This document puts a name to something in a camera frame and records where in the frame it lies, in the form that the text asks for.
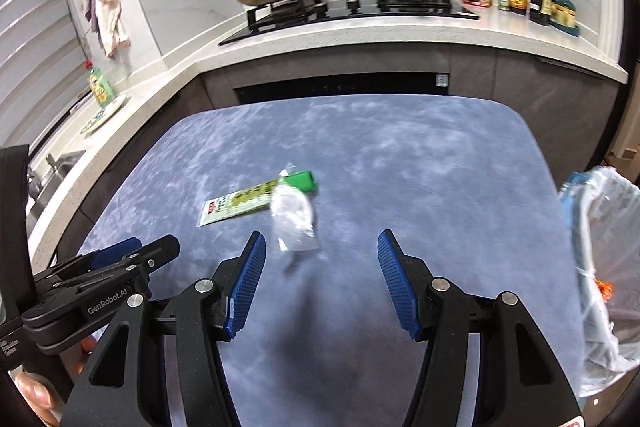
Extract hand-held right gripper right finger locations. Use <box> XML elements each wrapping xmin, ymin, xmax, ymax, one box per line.
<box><xmin>376</xmin><ymin>228</ymin><xmax>586</xmax><ymax>427</ymax></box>

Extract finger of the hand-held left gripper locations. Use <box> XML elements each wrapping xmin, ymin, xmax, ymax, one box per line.
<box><xmin>49</xmin><ymin>236</ymin><xmax>145</xmax><ymax>277</ymax></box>
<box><xmin>20</xmin><ymin>234</ymin><xmax>182</xmax><ymax>354</ymax></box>

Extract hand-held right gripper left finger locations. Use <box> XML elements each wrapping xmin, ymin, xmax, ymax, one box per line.
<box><xmin>60</xmin><ymin>230</ymin><xmax>267</xmax><ymax>427</ymax></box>

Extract light green long packet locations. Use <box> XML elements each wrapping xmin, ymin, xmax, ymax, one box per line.
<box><xmin>197</xmin><ymin>171</ymin><xmax>319</xmax><ymax>228</ymax></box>

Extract clear plastic bag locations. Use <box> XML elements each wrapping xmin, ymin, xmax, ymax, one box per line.
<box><xmin>270</xmin><ymin>164</ymin><xmax>321</xmax><ymax>254</ymax></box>

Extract blue trash bin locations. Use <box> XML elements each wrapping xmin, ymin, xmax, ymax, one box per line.
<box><xmin>557</xmin><ymin>169</ymin><xmax>640</xmax><ymax>400</ymax></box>

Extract white-lined trash bin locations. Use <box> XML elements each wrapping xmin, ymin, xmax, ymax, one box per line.
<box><xmin>567</xmin><ymin>164</ymin><xmax>640</xmax><ymax>400</ymax></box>

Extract person's left hand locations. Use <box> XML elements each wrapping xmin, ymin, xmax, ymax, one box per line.
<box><xmin>10</xmin><ymin>334</ymin><xmax>98</xmax><ymax>427</ymax></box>

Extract steel kitchen sink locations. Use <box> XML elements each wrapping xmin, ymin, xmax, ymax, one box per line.
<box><xmin>27</xmin><ymin>149</ymin><xmax>87</xmax><ymax>204</ymax></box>

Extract patterned plate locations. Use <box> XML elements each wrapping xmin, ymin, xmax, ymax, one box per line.
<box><xmin>80</xmin><ymin>94</ymin><xmax>130</xmax><ymax>138</ymax></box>

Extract green dish soap bottle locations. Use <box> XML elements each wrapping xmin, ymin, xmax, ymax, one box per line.
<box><xmin>86</xmin><ymin>62</ymin><xmax>116</xmax><ymax>108</ymax></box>

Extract white window blind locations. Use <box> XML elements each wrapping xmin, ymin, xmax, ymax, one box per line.
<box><xmin>0</xmin><ymin>0</ymin><xmax>96</xmax><ymax>148</ymax></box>

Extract black built-in oven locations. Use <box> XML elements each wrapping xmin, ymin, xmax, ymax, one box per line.
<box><xmin>234</xmin><ymin>72</ymin><xmax>450</xmax><ymax>107</ymax></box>

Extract hanging pink cloth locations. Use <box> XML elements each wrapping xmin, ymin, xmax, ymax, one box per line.
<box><xmin>87</xmin><ymin>0</ymin><xmax>132</xmax><ymax>60</ymax></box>

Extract kitchen counter with grey cabinets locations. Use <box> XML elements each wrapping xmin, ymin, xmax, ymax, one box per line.
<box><xmin>27</xmin><ymin>9</ymin><xmax>630</xmax><ymax>258</ymax></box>

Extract black gas stove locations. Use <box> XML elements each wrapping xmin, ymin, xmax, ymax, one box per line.
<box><xmin>218</xmin><ymin>0</ymin><xmax>481</xmax><ymax>47</ymax></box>

